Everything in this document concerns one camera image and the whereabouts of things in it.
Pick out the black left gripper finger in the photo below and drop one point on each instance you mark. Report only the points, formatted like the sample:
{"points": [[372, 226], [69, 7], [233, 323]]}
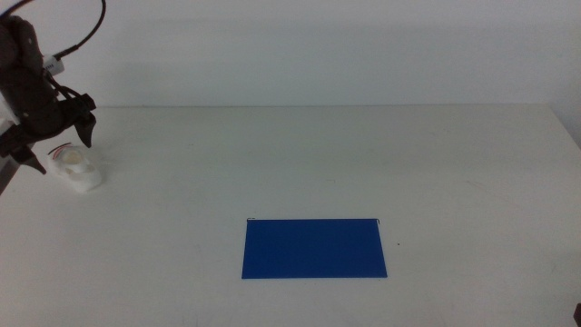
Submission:
{"points": [[87, 131], [28, 156]]}

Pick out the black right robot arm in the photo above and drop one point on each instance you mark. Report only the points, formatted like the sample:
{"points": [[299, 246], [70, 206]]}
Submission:
{"points": [[577, 317]]}

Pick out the blue rectangular mat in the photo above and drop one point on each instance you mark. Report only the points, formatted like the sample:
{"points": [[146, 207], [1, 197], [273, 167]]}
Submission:
{"points": [[313, 250]]}

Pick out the white shoe with red stripe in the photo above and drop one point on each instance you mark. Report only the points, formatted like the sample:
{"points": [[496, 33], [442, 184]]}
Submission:
{"points": [[79, 175]]}

